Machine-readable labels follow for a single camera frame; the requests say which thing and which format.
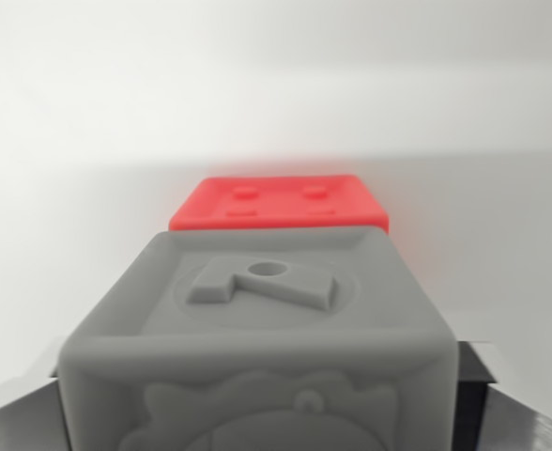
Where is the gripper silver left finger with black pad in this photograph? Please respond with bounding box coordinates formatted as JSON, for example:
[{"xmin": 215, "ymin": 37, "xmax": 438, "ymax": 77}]
[{"xmin": 0, "ymin": 335, "xmax": 78, "ymax": 451}]

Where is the red embossed soft cube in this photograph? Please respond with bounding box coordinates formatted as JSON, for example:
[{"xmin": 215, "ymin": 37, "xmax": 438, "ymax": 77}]
[{"xmin": 168, "ymin": 174, "xmax": 391, "ymax": 235}]

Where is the grey embossed soft cube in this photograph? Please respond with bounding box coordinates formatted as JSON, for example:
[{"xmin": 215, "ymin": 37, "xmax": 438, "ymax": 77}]
[{"xmin": 56, "ymin": 226, "xmax": 460, "ymax": 451}]

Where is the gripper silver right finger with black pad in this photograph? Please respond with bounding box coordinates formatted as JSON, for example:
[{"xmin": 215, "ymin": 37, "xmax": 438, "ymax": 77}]
[{"xmin": 454, "ymin": 340, "xmax": 552, "ymax": 451}]

